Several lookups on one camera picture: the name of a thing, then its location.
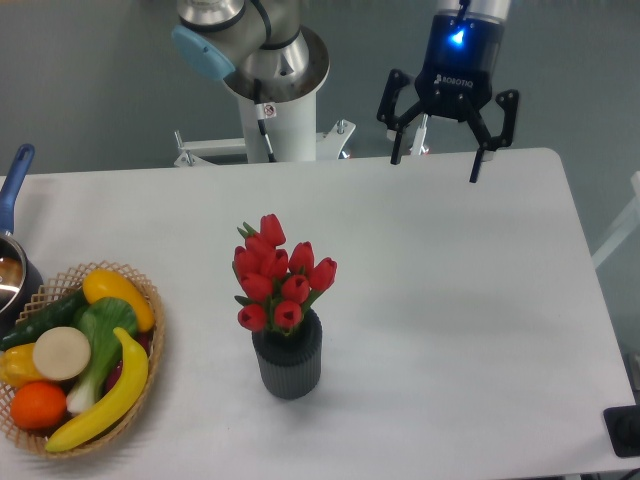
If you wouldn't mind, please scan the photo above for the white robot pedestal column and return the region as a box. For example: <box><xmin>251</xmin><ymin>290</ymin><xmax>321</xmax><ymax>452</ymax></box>
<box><xmin>236</xmin><ymin>93</ymin><xmax>316</xmax><ymax>163</ymax></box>

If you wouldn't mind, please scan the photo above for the woven wicker basket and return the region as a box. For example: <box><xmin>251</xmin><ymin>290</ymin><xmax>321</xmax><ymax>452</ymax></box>
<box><xmin>1</xmin><ymin>261</ymin><xmax>165</xmax><ymax>459</ymax></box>

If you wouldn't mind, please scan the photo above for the green white bok choy toy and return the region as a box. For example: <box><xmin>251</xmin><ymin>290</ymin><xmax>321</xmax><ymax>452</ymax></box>
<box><xmin>66</xmin><ymin>297</ymin><xmax>138</xmax><ymax>416</ymax></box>

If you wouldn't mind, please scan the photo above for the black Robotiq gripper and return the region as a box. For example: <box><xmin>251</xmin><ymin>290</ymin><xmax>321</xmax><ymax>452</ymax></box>
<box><xmin>376</xmin><ymin>14</ymin><xmax>519</xmax><ymax>183</ymax></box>

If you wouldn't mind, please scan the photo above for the orange plastic fruit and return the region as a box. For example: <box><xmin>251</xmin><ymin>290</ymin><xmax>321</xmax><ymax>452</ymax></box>
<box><xmin>10</xmin><ymin>381</ymin><xmax>67</xmax><ymax>430</ymax></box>

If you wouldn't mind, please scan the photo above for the silver table clamp screw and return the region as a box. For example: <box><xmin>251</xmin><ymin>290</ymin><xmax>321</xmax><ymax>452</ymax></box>
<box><xmin>410</xmin><ymin>114</ymin><xmax>429</xmax><ymax>156</ymax></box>

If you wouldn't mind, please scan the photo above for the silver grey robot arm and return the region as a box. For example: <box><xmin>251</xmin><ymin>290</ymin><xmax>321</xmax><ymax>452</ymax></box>
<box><xmin>171</xmin><ymin>1</ymin><xmax>519</xmax><ymax>179</ymax></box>

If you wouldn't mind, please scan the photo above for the dark grey ribbed vase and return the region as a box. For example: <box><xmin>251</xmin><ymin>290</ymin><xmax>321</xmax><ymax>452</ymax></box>
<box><xmin>252</xmin><ymin>309</ymin><xmax>323</xmax><ymax>400</ymax></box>

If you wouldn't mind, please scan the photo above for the yellow plastic banana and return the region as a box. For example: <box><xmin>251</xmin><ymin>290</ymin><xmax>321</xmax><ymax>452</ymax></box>
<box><xmin>45</xmin><ymin>327</ymin><xmax>149</xmax><ymax>453</ymax></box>

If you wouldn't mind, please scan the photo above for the dark red fruit toy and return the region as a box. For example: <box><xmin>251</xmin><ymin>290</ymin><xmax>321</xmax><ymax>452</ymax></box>
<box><xmin>103</xmin><ymin>332</ymin><xmax>152</xmax><ymax>394</ymax></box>

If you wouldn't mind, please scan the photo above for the yellow bell pepper toy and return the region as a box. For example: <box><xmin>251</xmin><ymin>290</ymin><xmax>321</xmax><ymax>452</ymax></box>
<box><xmin>1</xmin><ymin>343</ymin><xmax>46</xmax><ymax>388</ymax></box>

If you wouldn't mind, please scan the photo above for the white metal mounting bracket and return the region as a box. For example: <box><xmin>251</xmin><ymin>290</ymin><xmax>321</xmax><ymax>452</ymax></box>
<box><xmin>174</xmin><ymin>119</ymin><xmax>356</xmax><ymax>167</ymax></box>

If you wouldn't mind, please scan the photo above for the blue handled steel saucepan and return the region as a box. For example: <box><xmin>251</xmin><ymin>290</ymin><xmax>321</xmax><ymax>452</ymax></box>
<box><xmin>1</xmin><ymin>144</ymin><xmax>43</xmax><ymax>336</ymax></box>

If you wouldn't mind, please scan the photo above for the black device at table edge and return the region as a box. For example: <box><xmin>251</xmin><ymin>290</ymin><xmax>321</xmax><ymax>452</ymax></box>
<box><xmin>603</xmin><ymin>405</ymin><xmax>639</xmax><ymax>458</ymax></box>

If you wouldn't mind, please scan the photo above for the yellow squash toy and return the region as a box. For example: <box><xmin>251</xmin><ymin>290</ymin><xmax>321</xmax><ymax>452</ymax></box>
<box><xmin>82</xmin><ymin>269</ymin><xmax>155</xmax><ymax>332</ymax></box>

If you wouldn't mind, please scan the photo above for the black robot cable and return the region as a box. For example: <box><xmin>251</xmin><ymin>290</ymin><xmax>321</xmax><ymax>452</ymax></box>
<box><xmin>252</xmin><ymin>78</ymin><xmax>278</xmax><ymax>164</ymax></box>

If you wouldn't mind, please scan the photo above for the beige round disc toy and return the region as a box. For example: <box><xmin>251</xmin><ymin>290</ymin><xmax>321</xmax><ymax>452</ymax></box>
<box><xmin>32</xmin><ymin>327</ymin><xmax>91</xmax><ymax>381</ymax></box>

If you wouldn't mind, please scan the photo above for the green cucumber toy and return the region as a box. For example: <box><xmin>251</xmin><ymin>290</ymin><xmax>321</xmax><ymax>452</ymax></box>
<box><xmin>1</xmin><ymin>289</ymin><xmax>88</xmax><ymax>352</ymax></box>

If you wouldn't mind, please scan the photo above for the white frame at right edge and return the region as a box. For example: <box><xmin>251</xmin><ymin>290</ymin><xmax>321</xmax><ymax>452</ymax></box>
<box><xmin>591</xmin><ymin>171</ymin><xmax>639</xmax><ymax>269</ymax></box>

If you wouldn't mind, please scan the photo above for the red tulip bouquet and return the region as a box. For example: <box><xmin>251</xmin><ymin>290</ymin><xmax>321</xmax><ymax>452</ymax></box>
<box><xmin>232</xmin><ymin>214</ymin><xmax>338</xmax><ymax>336</ymax></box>

